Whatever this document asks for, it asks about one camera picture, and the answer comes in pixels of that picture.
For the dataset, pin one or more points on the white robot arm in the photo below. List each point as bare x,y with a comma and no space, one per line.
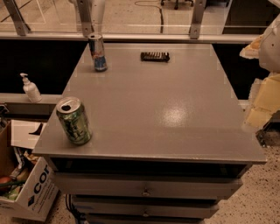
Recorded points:
269,52

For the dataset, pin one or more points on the redbull can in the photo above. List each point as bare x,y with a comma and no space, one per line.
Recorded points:
96,47

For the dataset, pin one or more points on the grey drawer cabinet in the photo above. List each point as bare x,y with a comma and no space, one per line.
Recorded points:
167,143

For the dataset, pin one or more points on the white pump bottle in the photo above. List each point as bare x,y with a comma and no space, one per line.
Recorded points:
30,89

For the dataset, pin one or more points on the black ridged bar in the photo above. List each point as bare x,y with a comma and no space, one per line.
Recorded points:
155,56

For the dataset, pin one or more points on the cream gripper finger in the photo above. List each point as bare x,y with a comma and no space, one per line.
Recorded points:
251,51
263,101

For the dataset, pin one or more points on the red tomato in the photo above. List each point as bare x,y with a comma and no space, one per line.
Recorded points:
3,184

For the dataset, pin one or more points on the metal railing frame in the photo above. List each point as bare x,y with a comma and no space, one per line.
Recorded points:
213,21

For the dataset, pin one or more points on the green soda can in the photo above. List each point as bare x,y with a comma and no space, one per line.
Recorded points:
73,118

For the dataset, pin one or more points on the white cardboard box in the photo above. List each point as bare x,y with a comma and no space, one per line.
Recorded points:
32,191

